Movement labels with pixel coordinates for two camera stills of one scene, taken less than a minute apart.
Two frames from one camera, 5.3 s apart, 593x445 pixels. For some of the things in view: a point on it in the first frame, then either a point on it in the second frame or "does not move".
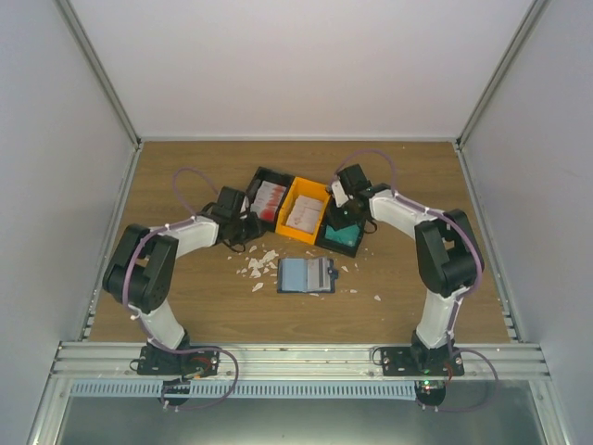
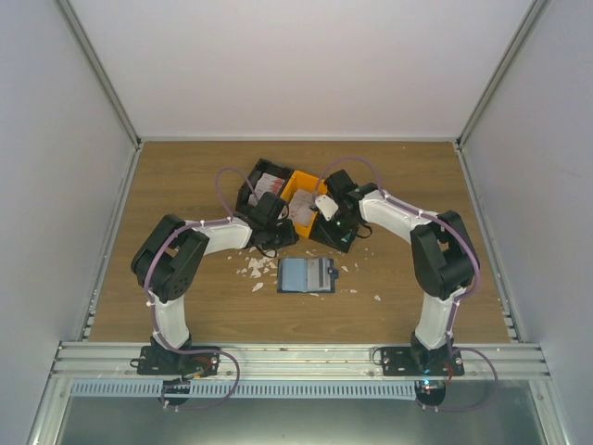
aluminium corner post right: x=535 y=12 does not move
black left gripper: x=258 y=229 → x=290 y=236
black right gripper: x=337 y=222 does not move
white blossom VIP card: x=318 y=278 does not move
